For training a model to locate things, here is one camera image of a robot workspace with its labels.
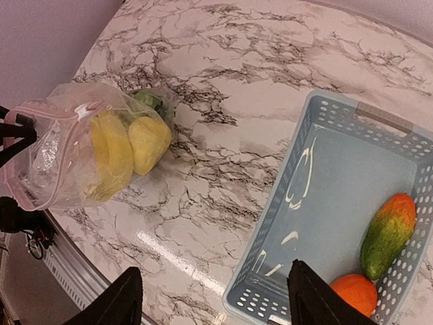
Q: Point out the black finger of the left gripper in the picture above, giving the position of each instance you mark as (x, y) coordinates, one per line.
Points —
(15, 138)

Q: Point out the aluminium front rail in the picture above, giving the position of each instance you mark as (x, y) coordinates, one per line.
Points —
(86, 256)

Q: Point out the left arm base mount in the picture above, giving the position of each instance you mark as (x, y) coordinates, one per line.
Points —
(34, 224)

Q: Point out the clear zip top bag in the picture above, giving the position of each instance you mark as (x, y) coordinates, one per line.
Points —
(55, 171)

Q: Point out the grey plastic basket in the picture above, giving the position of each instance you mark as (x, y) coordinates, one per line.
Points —
(346, 160)

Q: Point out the orange toy fruit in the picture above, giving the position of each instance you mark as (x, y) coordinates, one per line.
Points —
(358, 291)

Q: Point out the green orange mango toy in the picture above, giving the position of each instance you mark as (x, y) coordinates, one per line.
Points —
(390, 229)

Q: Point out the green watermelon toy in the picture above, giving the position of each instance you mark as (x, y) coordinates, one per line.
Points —
(151, 100)

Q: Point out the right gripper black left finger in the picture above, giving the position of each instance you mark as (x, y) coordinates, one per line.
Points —
(120, 303)

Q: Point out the yellow bell pepper toy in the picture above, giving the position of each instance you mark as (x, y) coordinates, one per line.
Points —
(150, 139)

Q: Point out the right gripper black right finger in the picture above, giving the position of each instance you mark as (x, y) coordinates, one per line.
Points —
(312, 300)

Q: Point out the yellow banana toy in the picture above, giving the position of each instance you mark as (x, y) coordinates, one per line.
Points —
(113, 156)

